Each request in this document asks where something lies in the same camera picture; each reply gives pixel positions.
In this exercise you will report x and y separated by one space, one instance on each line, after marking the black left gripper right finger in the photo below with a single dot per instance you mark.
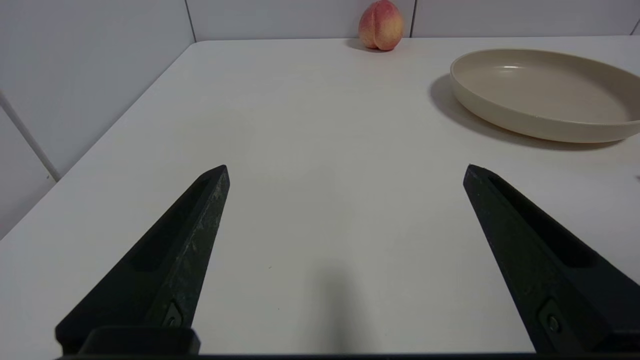
545 265

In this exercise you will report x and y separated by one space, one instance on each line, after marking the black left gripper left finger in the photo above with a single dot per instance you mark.
165 270

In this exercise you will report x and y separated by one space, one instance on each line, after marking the pink yellow peach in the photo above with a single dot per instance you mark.
381 25

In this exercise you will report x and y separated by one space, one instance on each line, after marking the beige round plate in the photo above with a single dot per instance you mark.
547 95

